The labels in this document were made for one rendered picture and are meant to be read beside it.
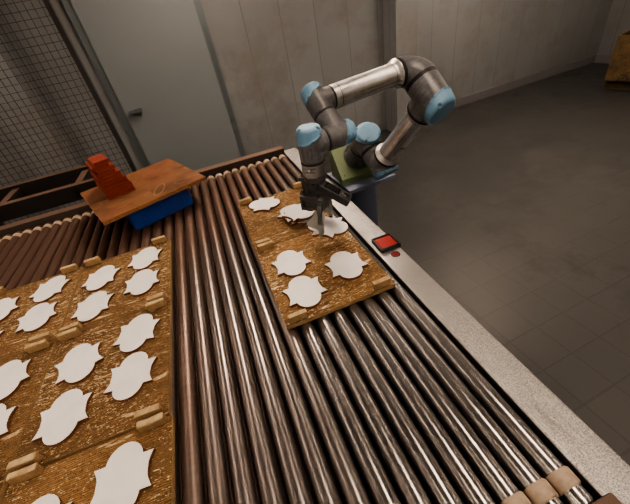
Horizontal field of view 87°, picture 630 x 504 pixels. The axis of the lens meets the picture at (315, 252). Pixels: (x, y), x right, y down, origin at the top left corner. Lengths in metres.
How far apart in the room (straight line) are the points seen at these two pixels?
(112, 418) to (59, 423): 0.13
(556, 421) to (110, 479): 0.90
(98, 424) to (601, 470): 1.04
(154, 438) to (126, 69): 3.61
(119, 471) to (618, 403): 1.96
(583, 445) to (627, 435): 1.19
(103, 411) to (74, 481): 0.15
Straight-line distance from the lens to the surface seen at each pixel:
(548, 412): 0.89
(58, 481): 1.01
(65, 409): 1.11
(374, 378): 0.86
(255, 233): 1.38
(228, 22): 4.22
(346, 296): 1.01
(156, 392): 0.99
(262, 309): 1.06
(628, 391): 2.20
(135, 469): 0.90
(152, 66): 4.09
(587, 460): 0.86
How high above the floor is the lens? 1.65
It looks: 37 degrees down
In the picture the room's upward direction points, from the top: 12 degrees counter-clockwise
